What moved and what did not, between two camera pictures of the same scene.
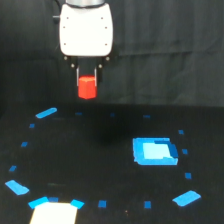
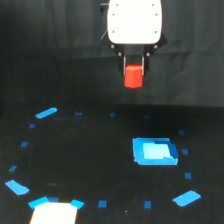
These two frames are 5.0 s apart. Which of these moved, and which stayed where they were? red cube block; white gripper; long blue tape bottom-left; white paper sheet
Moved: red cube block; white gripper
Stayed: white paper sheet; long blue tape bottom-left
